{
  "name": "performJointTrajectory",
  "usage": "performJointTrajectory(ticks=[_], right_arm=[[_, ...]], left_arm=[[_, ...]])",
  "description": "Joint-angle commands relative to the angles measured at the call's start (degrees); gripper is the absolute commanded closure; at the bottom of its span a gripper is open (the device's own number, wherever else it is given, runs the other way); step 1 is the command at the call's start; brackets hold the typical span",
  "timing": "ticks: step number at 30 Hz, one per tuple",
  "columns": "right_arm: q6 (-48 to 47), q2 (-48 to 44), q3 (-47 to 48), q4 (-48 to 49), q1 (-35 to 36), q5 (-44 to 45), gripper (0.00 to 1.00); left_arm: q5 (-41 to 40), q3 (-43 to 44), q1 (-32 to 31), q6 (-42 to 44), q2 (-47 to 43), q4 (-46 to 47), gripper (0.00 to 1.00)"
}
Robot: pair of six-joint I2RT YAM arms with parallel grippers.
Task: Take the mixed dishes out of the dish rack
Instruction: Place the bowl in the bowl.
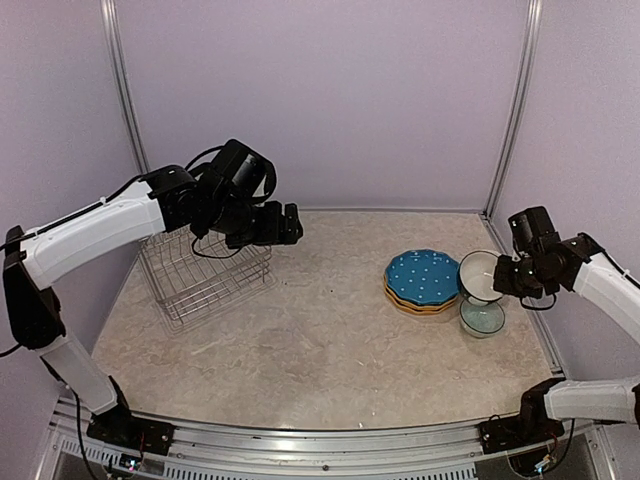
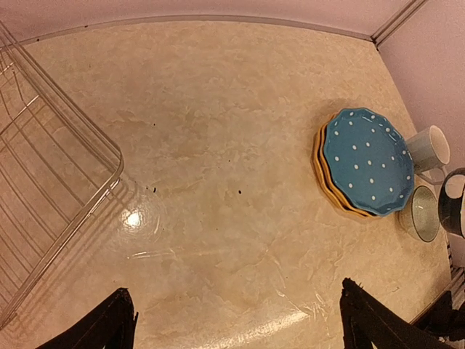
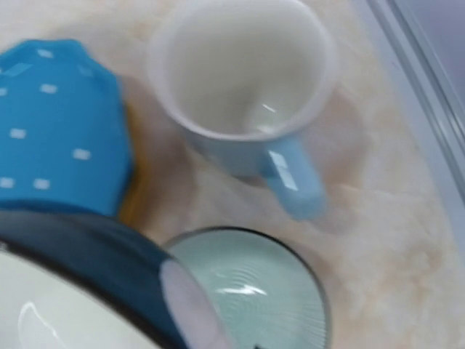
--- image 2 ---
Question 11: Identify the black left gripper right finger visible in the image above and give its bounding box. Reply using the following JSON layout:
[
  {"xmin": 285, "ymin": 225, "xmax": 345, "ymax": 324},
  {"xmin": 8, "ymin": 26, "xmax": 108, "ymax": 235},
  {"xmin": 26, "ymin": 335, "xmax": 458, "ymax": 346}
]
[{"xmin": 339, "ymin": 278, "xmax": 450, "ymax": 348}]

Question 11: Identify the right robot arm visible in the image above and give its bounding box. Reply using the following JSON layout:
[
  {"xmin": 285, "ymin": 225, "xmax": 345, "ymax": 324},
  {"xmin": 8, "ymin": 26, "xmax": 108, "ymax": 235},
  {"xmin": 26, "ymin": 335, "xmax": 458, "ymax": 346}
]
[{"xmin": 413, "ymin": 236, "xmax": 464, "ymax": 348}]

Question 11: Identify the yellow dotted plate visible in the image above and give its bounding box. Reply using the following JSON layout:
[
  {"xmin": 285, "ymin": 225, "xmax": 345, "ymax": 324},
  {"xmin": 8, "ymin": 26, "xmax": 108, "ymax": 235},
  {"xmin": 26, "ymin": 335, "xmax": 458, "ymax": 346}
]
[
  {"xmin": 312, "ymin": 113, "xmax": 368, "ymax": 220},
  {"xmin": 317, "ymin": 114, "xmax": 379, "ymax": 218}
]

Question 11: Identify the blue dotted plate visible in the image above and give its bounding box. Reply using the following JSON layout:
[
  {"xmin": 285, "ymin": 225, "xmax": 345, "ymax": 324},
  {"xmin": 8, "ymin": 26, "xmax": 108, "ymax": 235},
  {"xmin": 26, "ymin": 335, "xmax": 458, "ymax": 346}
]
[{"xmin": 323, "ymin": 108, "xmax": 414, "ymax": 216}]

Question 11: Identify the light blue mug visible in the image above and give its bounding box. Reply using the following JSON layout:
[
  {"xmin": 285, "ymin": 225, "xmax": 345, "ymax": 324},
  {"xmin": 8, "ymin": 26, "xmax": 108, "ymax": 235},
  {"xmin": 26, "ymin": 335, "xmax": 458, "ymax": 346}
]
[{"xmin": 406, "ymin": 125, "xmax": 450, "ymax": 185}]

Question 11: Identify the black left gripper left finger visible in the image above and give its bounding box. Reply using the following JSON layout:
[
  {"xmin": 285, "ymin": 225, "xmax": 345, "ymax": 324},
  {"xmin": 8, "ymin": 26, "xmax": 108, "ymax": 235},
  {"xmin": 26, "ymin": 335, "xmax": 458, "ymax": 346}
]
[{"xmin": 40, "ymin": 288, "xmax": 138, "ymax": 348}]

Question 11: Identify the small pale ribbed cup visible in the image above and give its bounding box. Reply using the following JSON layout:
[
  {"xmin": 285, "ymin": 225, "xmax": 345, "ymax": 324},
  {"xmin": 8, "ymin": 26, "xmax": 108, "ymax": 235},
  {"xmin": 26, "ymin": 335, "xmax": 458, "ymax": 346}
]
[{"xmin": 398, "ymin": 185, "xmax": 440, "ymax": 243}]

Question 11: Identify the dark teal white bowl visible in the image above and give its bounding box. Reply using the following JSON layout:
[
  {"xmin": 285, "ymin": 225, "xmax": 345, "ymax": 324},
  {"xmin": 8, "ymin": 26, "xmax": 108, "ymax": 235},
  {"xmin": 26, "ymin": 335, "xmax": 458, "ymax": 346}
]
[{"xmin": 438, "ymin": 167, "xmax": 464, "ymax": 238}]

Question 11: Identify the metal wire dish rack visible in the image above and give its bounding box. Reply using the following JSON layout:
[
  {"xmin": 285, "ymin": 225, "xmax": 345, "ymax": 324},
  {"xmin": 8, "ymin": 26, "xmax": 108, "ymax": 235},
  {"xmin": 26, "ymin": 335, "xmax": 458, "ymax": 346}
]
[{"xmin": 1, "ymin": 27, "xmax": 124, "ymax": 326}]

